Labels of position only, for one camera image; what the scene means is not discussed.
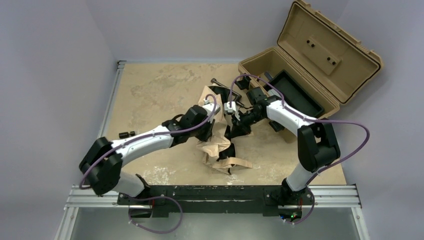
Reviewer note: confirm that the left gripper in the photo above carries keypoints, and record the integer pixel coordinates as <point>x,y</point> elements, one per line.
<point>216,129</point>

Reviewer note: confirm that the beige folding umbrella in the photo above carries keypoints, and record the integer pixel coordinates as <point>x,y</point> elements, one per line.
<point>218,151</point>

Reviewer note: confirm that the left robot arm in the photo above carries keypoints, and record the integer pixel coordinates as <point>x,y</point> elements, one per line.
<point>102,165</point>

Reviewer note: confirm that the black pipe fitting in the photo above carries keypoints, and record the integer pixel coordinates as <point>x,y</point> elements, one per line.
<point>220,89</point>

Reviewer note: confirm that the black toolbox tray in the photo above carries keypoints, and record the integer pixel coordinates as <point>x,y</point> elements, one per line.
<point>295,95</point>

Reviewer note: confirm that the small black cylinder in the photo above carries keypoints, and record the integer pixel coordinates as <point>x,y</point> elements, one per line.
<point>127,134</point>

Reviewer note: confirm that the tan plastic toolbox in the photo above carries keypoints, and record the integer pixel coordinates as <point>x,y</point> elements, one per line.
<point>325,60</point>

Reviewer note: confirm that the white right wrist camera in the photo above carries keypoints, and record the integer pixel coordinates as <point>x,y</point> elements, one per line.
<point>230,108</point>

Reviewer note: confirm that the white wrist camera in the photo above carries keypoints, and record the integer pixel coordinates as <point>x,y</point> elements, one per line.
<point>210,104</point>
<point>230,108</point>

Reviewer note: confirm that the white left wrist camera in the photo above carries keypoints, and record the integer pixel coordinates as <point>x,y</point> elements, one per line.
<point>210,104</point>

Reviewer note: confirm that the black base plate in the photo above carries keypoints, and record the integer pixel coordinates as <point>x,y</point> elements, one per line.
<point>161,200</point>

